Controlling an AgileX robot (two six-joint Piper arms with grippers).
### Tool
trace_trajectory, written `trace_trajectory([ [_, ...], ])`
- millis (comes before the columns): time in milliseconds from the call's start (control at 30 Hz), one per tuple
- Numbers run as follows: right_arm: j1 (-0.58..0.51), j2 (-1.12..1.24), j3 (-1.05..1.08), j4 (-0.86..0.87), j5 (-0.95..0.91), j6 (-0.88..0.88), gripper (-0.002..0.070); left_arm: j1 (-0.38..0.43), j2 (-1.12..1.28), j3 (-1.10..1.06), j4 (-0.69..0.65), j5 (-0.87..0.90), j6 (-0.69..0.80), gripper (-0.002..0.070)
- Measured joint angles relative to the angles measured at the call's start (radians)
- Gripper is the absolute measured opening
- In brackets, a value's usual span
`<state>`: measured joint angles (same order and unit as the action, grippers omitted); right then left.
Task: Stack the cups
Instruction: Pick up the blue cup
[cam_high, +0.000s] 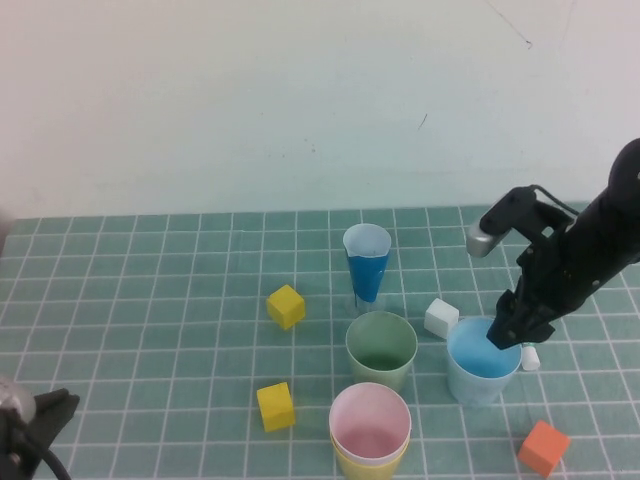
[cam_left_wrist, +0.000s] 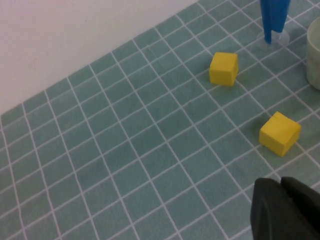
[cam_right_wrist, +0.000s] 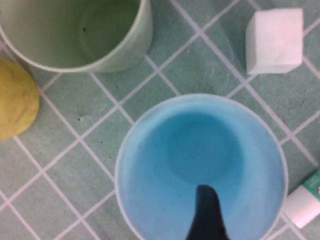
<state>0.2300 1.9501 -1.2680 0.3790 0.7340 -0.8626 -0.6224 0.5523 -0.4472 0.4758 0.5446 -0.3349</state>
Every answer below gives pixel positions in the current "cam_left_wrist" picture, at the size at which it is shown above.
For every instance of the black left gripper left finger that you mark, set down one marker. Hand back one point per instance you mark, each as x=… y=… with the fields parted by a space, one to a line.
x=272 y=215

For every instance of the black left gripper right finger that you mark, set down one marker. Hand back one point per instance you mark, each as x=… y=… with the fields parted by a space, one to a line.
x=307 y=207

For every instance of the yellow foam cube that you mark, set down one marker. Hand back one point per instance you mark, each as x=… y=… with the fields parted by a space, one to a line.
x=223 y=70
x=278 y=135

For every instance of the green plastic cup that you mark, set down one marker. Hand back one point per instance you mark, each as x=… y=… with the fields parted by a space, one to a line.
x=315 y=62

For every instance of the green grid tablecloth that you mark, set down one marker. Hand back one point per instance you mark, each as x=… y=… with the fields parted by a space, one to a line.
x=125 y=150

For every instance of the blue cone cup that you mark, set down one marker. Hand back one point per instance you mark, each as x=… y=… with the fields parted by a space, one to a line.
x=271 y=17

